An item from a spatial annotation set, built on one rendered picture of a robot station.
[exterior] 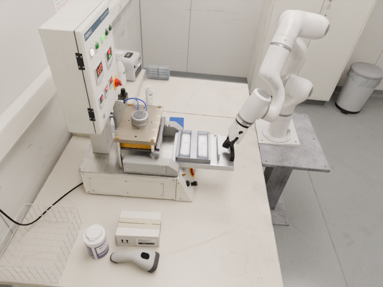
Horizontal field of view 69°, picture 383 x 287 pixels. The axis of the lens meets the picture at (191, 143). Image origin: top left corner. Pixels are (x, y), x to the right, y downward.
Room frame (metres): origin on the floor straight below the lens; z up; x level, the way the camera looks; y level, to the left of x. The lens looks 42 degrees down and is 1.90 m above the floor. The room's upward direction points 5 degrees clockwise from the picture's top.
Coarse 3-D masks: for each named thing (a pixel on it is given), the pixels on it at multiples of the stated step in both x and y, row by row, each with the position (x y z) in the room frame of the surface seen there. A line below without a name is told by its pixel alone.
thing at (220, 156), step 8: (176, 136) 1.08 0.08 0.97; (224, 136) 1.11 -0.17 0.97; (176, 144) 1.02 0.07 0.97; (216, 144) 1.04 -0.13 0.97; (216, 152) 0.99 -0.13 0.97; (224, 152) 0.99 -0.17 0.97; (216, 160) 0.93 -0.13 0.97; (224, 160) 0.94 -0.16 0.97; (200, 168) 0.89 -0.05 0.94; (208, 168) 0.90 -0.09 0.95; (216, 168) 0.90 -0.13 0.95; (224, 168) 0.90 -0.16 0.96; (232, 168) 0.90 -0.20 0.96
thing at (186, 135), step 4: (184, 132) 1.07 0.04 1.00; (188, 132) 1.08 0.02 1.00; (184, 136) 1.04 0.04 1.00; (188, 136) 1.05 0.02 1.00; (180, 140) 1.01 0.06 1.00; (184, 140) 1.01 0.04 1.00; (188, 140) 1.02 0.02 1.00; (180, 144) 0.98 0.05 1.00; (184, 144) 0.98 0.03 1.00; (188, 144) 0.99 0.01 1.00; (180, 148) 0.95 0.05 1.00; (184, 148) 0.96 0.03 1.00; (188, 148) 0.96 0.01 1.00; (180, 152) 0.93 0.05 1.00; (184, 152) 0.93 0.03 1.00; (188, 152) 0.93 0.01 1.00
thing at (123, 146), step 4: (160, 124) 1.06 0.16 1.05; (120, 144) 0.89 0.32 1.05; (124, 144) 0.89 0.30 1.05; (128, 144) 0.89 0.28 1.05; (132, 144) 0.90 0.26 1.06; (136, 144) 0.90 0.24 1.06; (140, 144) 0.90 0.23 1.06; (156, 144) 0.92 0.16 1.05; (124, 148) 0.89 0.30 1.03; (128, 148) 0.90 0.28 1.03; (132, 148) 0.90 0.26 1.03; (136, 148) 0.90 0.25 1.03; (140, 148) 0.90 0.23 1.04; (144, 148) 0.90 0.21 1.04; (148, 148) 0.90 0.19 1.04
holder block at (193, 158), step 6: (180, 132) 1.08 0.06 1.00; (192, 132) 1.09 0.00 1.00; (192, 138) 1.04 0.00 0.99; (210, 138) 1.06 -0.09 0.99; (192, 144) 1.00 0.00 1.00; (210, 144) 1.01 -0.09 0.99; (192, 150) 0.96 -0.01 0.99; (210, 150) 0.97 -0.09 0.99; (180, 156) 0.91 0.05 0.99; (192, 156) 0.92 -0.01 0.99; (210, 156) 0.93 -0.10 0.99; (204, 162) 0.91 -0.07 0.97
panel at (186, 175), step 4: (180, 168) 0.90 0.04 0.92; (188, 168) 0.99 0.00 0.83; (180, 172) 0.88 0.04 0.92; (184, 172) 0.92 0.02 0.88; (188, 172) 0.96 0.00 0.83; (180, 176) 0.86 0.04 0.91; (184, 176) 0.90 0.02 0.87; (188, 176) 0.94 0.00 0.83; (192, 176) 0.98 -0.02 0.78; (184, 180) 0.87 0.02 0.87; (188, 180) 0.91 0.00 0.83; (192, 180) 0.96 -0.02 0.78; (184, 184) 0.85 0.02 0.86; (188, 188) 0.86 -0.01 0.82; (192, 188) 0.90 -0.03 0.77; (192, 192) 0.88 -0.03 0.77; (192, 196) 0.86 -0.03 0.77
